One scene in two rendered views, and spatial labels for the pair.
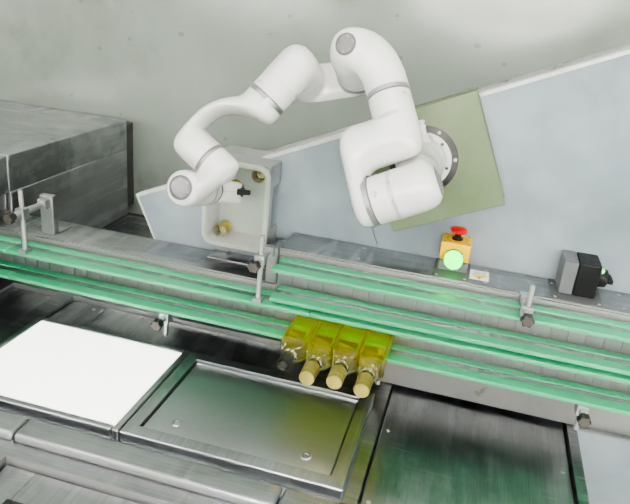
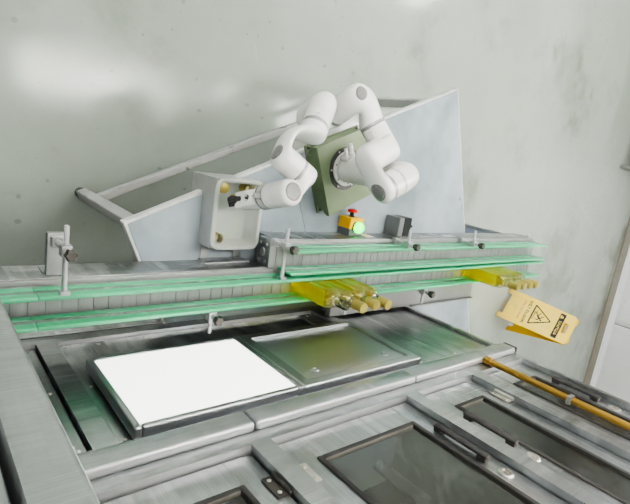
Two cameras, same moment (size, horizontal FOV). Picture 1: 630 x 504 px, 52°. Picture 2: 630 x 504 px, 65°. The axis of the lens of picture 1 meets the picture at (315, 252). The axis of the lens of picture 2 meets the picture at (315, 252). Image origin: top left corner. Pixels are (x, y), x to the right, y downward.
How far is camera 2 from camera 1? 1.40 m
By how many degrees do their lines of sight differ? 52
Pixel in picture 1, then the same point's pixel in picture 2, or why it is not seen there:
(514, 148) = not seen: hidden behind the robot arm
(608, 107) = (402, 136)
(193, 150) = (298, 163)
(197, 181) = (301, 185)
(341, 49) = (360, 96)
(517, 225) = (369, 204)
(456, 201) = (357, 192)
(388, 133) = (393, 146)
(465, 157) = not seen: hidden behind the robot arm
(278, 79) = (329, 113)
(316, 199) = not seen: hidden behind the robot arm
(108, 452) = (322, 398)
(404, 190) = (410, 177)
